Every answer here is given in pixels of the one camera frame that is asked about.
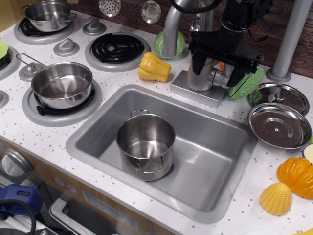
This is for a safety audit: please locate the blue clamp handle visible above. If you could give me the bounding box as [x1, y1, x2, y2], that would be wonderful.
[0, 184, 43, 215]

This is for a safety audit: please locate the steel pot lid upright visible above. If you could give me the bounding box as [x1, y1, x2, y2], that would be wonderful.
[247, 83, 310, 116]

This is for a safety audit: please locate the grey vertical pole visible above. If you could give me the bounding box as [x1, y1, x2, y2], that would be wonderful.
[266, 0, 313, 83]

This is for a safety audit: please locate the hanging clear utensil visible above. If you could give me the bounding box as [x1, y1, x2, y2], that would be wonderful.
[189, 13, 201, 32]

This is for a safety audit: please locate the stove burner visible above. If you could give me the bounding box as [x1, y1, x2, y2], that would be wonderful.
[14, 18, 75, 45]
[0, 46, 20, 80]
[22, 80, 102, 127]
[85, 33, 151, 72]

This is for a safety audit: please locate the hanging steel ladle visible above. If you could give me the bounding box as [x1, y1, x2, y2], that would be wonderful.
[140, 0, 161, 24]

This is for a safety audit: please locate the black coiled cable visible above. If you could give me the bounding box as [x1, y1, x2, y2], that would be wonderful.
[0, 199, 36, 235]

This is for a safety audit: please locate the yellow toy corn piece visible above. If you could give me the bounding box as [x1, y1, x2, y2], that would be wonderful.
[259, 183, 292, 216]

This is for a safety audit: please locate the steel pot in sink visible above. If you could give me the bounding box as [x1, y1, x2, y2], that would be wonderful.
[115, 110, 176, 181]

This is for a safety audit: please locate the hanging steel strainer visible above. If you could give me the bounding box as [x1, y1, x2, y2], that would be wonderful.
[98, 0, 121, 17]

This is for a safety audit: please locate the steel bowl pot back burner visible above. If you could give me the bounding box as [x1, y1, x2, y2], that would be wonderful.
[22, 0, 77, 32]

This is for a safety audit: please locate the grey stove knob back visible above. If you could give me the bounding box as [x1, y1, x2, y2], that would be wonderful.
[83, 19, 107, 36]

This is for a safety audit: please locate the grey oven dial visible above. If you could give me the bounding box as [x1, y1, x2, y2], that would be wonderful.
[0, 148, 33, 177]

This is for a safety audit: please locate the grey stove knob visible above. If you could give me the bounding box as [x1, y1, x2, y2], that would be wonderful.
[53, 38, 80, 57]
[83, 19, 107, 36]
[19, 62, 43, 82]

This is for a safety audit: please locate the back middle stove burner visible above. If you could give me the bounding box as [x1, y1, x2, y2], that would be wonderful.
[85, 33, 151, 72]

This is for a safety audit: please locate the grey stove knob edge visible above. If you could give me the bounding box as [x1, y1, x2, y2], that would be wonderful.
[0, 91, 9, 108]

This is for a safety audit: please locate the silver faucet lever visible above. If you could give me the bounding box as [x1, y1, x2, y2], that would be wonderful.
[208, 64, 235, 89]

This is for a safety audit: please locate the green toy leaf vegetable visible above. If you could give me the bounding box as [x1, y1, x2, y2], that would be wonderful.
[0, 42, 8, 60]

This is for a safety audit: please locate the orange toy fruit slice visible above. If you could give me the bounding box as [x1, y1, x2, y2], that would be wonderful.
[219, 61, 225, 71]

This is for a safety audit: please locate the far left stove burner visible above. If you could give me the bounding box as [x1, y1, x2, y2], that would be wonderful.
[0, 46, 20, 80]

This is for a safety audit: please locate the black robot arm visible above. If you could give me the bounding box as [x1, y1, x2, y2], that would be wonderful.
[189, 0, 273, 88]

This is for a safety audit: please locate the grey stove knob left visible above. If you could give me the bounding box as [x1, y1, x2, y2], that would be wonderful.
[19, 62, 43, 82]

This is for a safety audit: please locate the green toy bitter gourd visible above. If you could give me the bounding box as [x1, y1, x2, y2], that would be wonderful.
[228, 66, 265, 100]

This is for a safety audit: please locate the grey sink basin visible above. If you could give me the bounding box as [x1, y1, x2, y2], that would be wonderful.
[66, 85, 257, 223]

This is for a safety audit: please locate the purple toy eggplant slice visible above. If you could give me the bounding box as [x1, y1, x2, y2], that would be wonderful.
[302, 144, 313, 164]

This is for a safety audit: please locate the back left stove burner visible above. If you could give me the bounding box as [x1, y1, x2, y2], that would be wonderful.
[14, 18, 75, 45]

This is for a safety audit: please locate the green toy cabbage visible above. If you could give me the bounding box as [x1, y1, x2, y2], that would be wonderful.
[154, 31, 185, 59]

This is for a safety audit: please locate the steel saucepan with handle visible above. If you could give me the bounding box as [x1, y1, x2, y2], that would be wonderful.
[31, 62, 93, 110]

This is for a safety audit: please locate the orange toy pumpkin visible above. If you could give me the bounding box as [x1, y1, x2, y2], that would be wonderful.
[276, 157, 313, 200]

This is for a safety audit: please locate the yellow toy bell pepper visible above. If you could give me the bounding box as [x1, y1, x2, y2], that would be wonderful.
[137, 52, 171, 82]

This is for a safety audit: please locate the steel pot lid inverted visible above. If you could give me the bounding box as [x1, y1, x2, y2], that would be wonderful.
[247, 103, 313, 149]

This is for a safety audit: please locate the grey stove knob middle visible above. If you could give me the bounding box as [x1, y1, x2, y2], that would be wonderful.
[53, 38, 80, 57]

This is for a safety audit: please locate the oven door handle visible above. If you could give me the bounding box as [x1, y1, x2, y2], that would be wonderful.
[49, 198, 101, 235]

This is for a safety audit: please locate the front left stove burner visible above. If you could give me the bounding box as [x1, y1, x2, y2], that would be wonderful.
[22, 80, 102, 127]

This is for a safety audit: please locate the silver toy faucet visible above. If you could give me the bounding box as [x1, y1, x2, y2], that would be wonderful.
[162, 0, 228, 108]

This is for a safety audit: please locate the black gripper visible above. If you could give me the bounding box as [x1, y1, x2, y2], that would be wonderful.
[189, 23, 264, 87]

